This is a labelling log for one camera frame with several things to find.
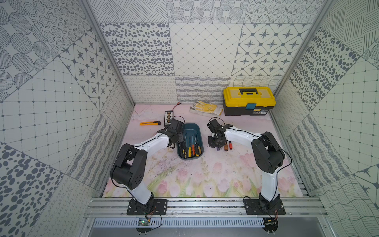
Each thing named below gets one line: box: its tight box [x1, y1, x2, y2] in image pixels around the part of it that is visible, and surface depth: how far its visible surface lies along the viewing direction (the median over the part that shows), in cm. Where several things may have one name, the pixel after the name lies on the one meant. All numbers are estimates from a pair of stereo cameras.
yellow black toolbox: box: [222, 86, 277, 117], surface depth 106 cm
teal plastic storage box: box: [176, 122, 204, 160], surface depth 95 cm
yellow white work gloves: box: [189, 100, 224, 118], surface depth 118 cm
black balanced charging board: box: [163, 110, 174, 127], surface depth 116 cm
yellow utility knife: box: [139, 120, 162, 126], surface depth 110 cm
